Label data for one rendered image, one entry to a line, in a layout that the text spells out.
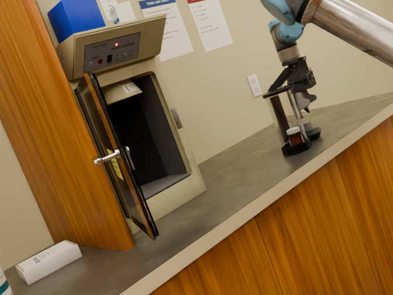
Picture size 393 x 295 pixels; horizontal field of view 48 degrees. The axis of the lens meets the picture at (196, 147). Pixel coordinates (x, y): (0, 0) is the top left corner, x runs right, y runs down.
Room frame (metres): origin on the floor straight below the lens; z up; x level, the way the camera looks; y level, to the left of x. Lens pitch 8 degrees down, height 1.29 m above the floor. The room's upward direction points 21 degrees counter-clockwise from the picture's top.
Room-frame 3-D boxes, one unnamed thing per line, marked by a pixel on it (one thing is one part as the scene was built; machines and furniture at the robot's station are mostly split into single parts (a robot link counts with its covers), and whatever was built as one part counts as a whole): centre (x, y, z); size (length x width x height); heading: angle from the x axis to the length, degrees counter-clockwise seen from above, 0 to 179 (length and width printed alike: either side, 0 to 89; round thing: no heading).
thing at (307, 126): (1.63, -0.41, 0.97); 0.09 x 0.09 x 0.07
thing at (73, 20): (1.25, 0.18, 1.56); 0.10 x 0.10 x 0.09; 39
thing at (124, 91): (1.45, 0.19, 1.34); 0.18 x 0.18 x 0.05
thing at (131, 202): (1.10, 0.20, 1.19); 0.30 x 0.01 x 0.40; 18
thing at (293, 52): (1.63, -0.43, 1.26); 0.08 x 0.08 x 0.05
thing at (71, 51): (1.31, 0.10, 1.46); 0.32 x 0.11 x 0.10; 129
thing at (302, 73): (1.62, -0.44, 1.18); 0.09 x 0.08 x 0.12; 55
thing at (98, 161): (1.02, 0.21, 1.20); 0.10 x 0.05 x 0.03; 18
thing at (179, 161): (1.45, 0.22, 1.19); 0.26 x 0.24 x 0.35; 129
